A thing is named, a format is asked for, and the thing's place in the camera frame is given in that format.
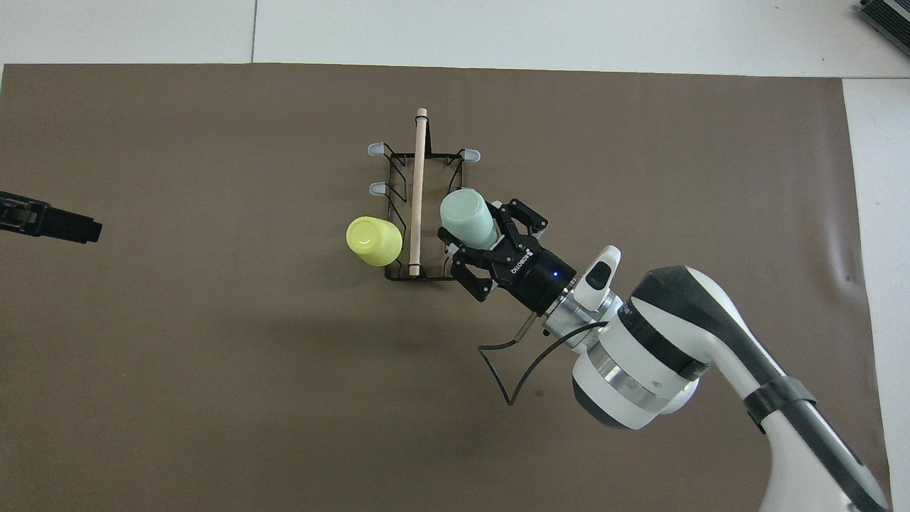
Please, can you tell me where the pale green plastic cup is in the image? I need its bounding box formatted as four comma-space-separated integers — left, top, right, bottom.
439, 188, 498, 251

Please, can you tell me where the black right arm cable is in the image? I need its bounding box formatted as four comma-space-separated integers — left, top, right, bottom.
478, 313, 612, 406

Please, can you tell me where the brown table mat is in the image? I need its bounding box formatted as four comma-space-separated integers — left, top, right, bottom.
0, 63, 891, 512

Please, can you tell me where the dark ribbed metal device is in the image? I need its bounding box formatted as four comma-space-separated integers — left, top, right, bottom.
857, 0, 910, 38

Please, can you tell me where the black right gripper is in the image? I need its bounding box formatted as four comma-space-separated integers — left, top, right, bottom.
437, 198, 577, 316

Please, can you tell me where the yellow plastic cup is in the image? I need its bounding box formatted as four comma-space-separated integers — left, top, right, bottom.
346, 216, 403, 267

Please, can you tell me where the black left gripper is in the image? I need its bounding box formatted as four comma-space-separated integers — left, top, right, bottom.
0, 190, 103, 245

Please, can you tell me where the black wire cup rack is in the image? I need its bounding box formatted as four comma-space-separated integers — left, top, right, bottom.
367, 108, 482, 282

